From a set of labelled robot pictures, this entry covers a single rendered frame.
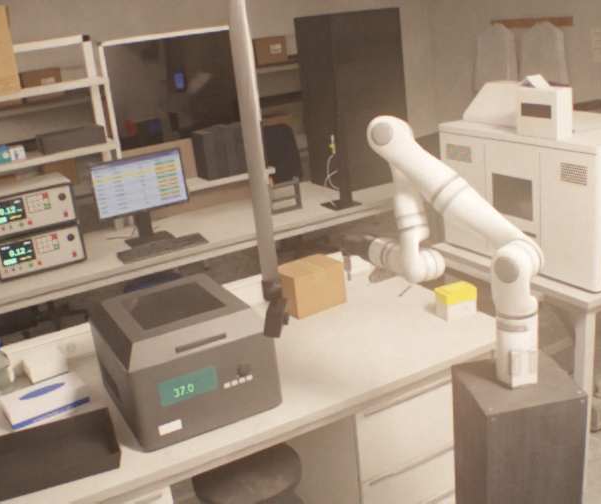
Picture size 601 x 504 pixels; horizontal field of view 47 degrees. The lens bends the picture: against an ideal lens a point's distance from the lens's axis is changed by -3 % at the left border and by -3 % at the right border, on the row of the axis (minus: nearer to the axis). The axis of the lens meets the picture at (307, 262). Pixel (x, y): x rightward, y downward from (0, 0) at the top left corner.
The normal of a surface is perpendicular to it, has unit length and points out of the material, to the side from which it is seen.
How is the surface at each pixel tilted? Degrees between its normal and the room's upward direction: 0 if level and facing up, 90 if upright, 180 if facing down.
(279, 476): 0
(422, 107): 90
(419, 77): 90
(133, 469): 0
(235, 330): 51
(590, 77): 90
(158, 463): 0
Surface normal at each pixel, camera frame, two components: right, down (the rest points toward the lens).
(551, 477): 0.13, 0.31
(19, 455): -0.11, -0.94
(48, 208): 0.48, 0.24
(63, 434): 0.34, 0.00
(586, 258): -0.87, 0.25
